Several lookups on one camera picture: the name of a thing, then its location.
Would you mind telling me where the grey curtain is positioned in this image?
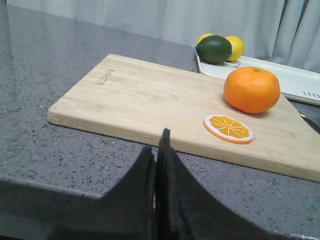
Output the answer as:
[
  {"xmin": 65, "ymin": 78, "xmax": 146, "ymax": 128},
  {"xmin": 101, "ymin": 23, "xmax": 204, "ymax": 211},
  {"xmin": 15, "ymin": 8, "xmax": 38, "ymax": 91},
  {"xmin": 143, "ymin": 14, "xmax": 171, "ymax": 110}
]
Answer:
[{"xmin": 9, "ymin": 0, "xmax": 320, "ymax": 73}]

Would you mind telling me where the orange slice toy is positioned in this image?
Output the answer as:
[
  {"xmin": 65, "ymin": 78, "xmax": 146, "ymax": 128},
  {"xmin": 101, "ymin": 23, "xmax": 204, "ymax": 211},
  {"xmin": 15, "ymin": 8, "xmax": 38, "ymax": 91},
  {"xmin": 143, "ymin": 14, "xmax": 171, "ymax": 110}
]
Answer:
[{"xmin": 203, "ymin": 114, "xmax": 254, "ymax": 144}]

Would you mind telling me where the whole orange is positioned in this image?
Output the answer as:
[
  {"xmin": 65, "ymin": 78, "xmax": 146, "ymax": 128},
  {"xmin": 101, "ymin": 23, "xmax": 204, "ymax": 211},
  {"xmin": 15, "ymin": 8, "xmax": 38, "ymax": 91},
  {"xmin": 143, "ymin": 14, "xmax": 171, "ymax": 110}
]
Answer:
[{"xmin": 223, "ymin": 66, "xmax": 281, "ymax": 114}]

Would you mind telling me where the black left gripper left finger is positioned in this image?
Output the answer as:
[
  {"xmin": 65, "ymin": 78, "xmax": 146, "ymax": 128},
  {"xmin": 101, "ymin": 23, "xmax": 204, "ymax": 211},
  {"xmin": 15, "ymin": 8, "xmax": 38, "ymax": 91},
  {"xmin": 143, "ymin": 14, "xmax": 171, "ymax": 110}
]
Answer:
[{"xmin": 53, "ymin": 146, "xmax": 156, "ymax": 240}]

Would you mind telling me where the green lime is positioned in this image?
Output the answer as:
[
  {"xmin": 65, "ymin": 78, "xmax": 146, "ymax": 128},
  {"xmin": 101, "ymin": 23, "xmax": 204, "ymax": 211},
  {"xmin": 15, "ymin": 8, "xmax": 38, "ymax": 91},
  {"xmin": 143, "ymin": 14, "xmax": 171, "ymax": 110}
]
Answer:
[{"xmin": 195, "ymin": 35, "xmax": 232, "ymax": 65}]

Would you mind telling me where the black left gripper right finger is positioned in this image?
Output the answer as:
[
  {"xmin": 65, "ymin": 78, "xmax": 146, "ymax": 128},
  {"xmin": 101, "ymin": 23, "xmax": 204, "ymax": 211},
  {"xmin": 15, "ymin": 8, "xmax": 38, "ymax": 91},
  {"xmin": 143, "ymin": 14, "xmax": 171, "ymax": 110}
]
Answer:
[{"xmin": 155, "ymin": 128, "xmax": 282, "ymax": 240}]

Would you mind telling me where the white rectangular tray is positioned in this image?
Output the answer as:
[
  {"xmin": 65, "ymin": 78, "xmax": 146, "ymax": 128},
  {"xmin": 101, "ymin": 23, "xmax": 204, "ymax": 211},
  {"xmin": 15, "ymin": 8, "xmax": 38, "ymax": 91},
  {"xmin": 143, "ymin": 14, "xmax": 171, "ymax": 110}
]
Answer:
[{"xmin": 195, "ymin": 53, "xmax": 320, "ymax": 106}]

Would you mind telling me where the yellow lemon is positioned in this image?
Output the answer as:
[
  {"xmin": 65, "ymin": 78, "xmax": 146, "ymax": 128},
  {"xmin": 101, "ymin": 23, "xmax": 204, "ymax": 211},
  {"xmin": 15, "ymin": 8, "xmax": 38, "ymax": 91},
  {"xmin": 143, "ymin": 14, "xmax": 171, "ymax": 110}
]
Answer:
[
  {"xmin": 196, "ymin": 33, "xmax": 214, "ymax": 45},
  {"xmin": 226, "ymin": 36, "xmax": 245, "ymax": 62}
]

